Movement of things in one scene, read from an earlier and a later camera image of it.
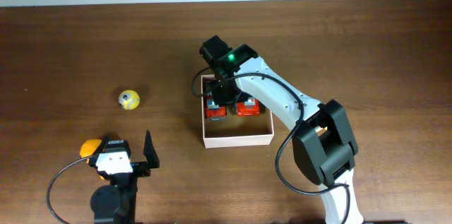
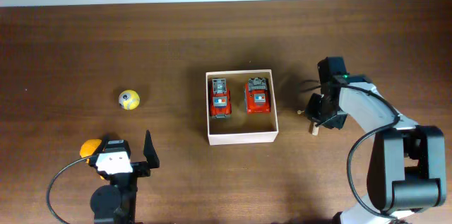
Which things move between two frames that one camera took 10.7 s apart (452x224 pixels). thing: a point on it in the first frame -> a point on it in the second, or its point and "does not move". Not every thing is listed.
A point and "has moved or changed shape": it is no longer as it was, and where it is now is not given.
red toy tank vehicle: x=250 y=107 has moved or changed shape
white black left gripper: x=143 y=167 does not move
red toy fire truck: x=212 y=111 has moved or changed shape
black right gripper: x=221 y=99 -> x=337 y=121
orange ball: x=88 y=147 does not move
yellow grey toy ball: x=129 y=99 does not move
